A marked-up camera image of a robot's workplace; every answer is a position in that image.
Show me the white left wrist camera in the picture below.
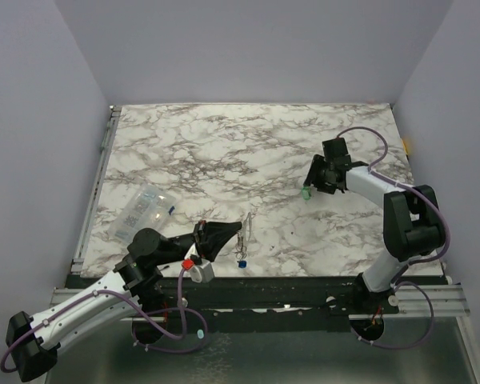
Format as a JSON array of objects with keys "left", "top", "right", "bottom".
[{"left": 182, "top": 258, "right": 214, "bottom": 283}]

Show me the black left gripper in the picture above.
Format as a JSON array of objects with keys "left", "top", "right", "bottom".
[{"left": 154, "top": 220, "right": 242, "bottom": 266}]

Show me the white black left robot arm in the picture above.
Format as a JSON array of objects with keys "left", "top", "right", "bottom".
[{"left": 0, "top": 220, "right": 243, "bottom": 382}]

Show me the clear plastic compartment box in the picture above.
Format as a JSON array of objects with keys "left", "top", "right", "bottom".
[{"left": 107, "top": 183, "right": 176, "bottom": 244}]

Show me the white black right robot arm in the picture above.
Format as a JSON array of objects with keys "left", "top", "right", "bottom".
[{"left": 302, "top": 137, "right": 447, "bottom": 313}]

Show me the wire keyring with keys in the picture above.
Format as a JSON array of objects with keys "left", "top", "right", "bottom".
[{"left": 234, "top": 212, "right": 252, "bottom": 269}]

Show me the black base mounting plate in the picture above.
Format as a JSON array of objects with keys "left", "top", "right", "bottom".
[{"left": 66, "top": 274, "right": 409, "bottom": 334}]

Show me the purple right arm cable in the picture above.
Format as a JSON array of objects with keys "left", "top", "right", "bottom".
[{"left": 338, "top": 126, "right": 451, "bottom": 350}]

